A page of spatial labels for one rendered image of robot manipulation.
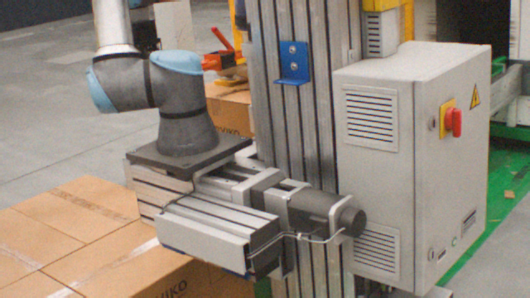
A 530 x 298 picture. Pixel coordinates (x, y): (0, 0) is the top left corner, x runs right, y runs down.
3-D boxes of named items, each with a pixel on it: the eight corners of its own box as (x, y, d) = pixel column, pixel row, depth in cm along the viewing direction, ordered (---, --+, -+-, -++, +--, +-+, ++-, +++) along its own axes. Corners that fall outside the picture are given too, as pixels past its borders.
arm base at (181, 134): (232, 139, 148) (227, 100, 144) (186, 160, 137) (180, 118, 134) (190, 131, 157) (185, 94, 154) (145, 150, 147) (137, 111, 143)
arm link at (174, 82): (208, 109, 138) (200, 51, 134) (150, 117, 138) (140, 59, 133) (207, 96, 150) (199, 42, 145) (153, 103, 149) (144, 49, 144)
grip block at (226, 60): (220, 64, 227) (218, 49, 225) (238, 66, 220) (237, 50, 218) (204, 69, 221) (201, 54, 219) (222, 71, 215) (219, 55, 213)
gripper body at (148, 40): (163, 55, 196) (158, 18, 191) (142, 61, 190) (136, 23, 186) (149, 54, 201) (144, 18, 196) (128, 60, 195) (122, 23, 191)
